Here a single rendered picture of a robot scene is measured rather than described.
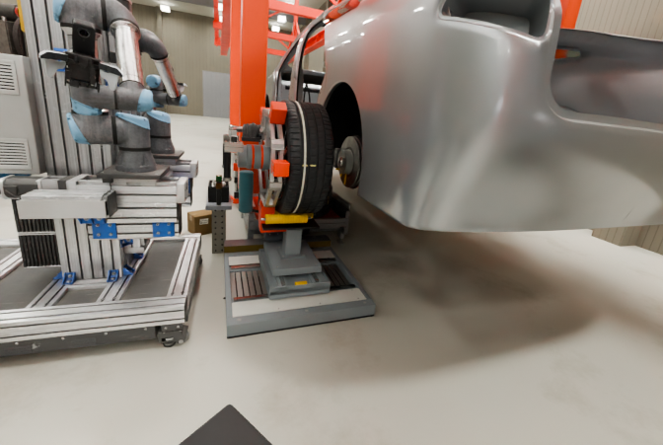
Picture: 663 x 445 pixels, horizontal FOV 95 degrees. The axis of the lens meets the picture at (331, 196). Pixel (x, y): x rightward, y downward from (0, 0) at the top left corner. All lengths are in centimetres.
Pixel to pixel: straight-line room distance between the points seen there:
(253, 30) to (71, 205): 141
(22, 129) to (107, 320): 85
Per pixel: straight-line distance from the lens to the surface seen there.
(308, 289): 186
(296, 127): 157
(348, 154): 186
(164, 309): 163
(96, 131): 149
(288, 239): 195
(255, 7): 225
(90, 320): 171
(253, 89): 218
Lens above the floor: 114
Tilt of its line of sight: 15 degrees down
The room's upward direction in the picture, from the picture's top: 6 degrees clockwise
